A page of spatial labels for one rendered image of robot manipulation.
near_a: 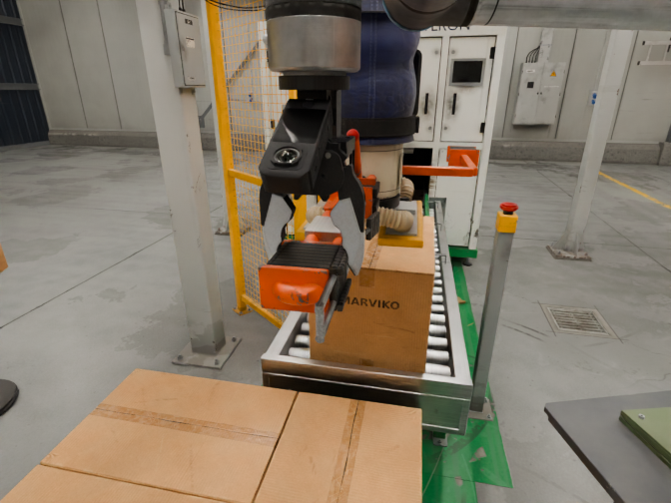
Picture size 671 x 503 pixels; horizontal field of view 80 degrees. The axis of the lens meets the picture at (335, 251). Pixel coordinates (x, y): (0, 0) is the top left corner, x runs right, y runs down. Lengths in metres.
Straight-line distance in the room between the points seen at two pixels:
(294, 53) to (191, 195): 1.77
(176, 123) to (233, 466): 1.50
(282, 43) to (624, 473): 0.99
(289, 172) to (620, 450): 0.96
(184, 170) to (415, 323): 1.35
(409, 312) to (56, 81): 13.35
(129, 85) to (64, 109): 2.30
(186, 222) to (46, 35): 12.18
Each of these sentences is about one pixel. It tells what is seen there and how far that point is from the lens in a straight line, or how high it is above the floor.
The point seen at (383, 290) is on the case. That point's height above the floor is 0.87.
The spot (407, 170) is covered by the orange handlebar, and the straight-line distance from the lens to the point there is 1.04.
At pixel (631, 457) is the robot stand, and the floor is 0.75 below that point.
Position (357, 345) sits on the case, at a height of 0.66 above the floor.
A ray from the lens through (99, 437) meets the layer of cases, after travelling 1.42.
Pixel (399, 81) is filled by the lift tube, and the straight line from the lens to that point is 0.92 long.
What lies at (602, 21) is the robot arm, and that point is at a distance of 0.63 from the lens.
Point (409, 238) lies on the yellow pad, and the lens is 0.89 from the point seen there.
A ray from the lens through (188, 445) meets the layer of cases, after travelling 1.30.
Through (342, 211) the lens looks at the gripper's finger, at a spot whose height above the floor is 1.34.
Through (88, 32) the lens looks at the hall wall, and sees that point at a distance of 13.25.
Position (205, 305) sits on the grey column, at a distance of 2.35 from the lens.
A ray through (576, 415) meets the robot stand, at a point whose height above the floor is 0.75.
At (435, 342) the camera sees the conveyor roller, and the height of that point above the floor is 0.54.
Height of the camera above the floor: 1.46
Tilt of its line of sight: 22 degrees down
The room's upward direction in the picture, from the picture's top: straight up
